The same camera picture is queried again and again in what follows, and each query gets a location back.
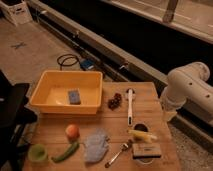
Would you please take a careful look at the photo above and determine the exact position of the metal fork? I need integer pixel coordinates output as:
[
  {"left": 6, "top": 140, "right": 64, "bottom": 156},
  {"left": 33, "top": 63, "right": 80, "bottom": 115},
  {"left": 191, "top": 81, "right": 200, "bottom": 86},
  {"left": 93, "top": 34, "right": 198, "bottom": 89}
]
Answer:
[{"left": 105, "top": 140, "right": 132, "bottom": 168}]

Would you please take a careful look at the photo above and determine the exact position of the dark grape bunch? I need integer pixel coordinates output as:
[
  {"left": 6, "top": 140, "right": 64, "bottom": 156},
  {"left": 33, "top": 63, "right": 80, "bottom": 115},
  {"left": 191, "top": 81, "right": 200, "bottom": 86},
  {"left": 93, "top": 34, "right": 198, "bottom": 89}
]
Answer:
[{"left": 108, "top": 93, "right": 122, "bottom": 110}]

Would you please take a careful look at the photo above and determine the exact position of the blue box on floor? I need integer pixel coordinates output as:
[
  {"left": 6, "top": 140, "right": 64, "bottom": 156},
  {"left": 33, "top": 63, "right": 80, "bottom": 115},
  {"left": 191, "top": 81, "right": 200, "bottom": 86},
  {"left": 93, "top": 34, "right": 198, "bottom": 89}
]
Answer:
[{"left": 80, "top": 59, "right": 94, "bottom": 70}]

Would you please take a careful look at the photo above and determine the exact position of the blue grey cloth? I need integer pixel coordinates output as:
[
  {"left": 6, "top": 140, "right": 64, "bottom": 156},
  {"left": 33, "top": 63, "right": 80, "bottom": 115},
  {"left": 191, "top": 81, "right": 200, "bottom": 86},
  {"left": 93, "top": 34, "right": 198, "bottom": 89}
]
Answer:
[{"left": 84, "top": 129, "right": 109, "bottom": 163}]

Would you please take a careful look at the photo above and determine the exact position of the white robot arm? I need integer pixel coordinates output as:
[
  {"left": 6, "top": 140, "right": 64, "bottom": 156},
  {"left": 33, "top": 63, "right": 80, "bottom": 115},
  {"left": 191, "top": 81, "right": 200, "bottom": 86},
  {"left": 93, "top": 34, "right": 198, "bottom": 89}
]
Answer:
[{"left": 160, "top": 62, "right": 213, "bottom": 122}]

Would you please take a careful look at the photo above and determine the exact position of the white cardboard box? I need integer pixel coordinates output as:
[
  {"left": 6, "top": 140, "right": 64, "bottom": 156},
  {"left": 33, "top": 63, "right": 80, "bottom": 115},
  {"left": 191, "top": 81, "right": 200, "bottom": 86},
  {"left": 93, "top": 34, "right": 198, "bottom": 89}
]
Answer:
[{"left": 0, "top": 0, "right": 32, "bottom": 26}]

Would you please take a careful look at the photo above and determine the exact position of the green chili pepper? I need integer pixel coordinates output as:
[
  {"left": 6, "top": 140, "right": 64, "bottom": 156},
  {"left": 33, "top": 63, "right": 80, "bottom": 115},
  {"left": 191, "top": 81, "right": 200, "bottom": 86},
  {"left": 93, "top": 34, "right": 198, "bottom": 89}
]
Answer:
[{"left": 51, "top": 141, "right": 79, "bottom": 163}]

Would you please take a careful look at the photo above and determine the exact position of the black chair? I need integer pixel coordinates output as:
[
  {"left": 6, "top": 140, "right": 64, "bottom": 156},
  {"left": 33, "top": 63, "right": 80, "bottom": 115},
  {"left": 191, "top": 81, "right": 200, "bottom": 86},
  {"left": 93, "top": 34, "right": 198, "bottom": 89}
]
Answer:
[{"left": 0, "top": 69, "right": 37, "bottom": 171}]

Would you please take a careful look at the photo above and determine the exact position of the orange red apple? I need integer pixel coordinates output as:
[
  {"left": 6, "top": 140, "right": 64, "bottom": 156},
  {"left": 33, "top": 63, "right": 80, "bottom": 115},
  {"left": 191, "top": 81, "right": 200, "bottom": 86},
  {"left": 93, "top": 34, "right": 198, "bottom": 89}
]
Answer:
[{"left": 65, "top": 124, "right": 80, "bottom": 140}]

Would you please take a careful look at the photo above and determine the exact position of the yellow plastic bin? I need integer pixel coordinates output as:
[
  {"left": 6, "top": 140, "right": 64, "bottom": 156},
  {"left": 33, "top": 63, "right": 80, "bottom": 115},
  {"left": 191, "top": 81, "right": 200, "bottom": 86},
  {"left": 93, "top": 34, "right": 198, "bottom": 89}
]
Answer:
[{"left": 30, "top": 70, "right": 103, "bottom": 114}]

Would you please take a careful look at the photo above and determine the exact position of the black coiled cable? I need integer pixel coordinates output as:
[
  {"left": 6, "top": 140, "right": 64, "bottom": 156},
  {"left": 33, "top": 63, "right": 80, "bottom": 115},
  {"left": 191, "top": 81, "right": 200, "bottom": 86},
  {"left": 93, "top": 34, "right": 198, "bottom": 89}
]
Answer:
[{"left": 56, "top": 53, "right": 81, "bottom": 71}]

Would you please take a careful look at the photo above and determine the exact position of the blue sponge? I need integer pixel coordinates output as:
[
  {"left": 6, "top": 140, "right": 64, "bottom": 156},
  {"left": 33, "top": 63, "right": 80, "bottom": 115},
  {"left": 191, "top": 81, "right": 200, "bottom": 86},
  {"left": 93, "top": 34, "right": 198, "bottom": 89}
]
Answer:
[{"left": 68, "top": 90, "right": 81, "bottom": 105}]

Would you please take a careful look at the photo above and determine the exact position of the dark brown cup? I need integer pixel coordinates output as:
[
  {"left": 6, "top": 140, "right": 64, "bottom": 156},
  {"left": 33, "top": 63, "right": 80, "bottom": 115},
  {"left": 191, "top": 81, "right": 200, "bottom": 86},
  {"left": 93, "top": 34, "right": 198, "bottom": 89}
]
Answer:
[{"left": 134, "top": 123, "right": 148, "bottom": 132}]

